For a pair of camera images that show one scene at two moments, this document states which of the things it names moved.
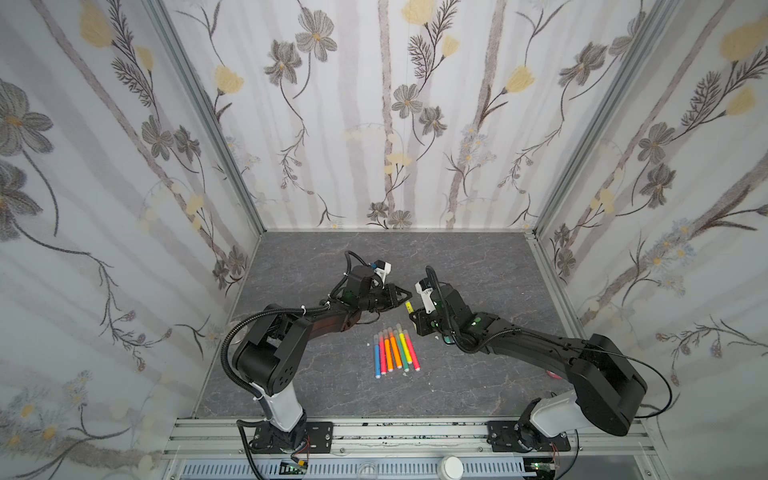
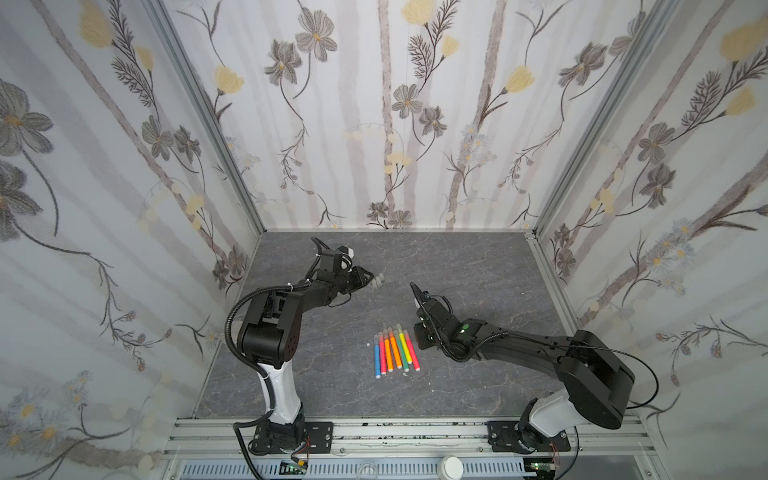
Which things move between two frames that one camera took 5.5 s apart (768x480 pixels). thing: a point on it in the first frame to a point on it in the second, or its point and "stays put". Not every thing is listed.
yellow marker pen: (405, 345) stays put
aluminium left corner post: (208, 108) stays put
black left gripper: (391, 301) to (359, 280)
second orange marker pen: (395, 348) stays put
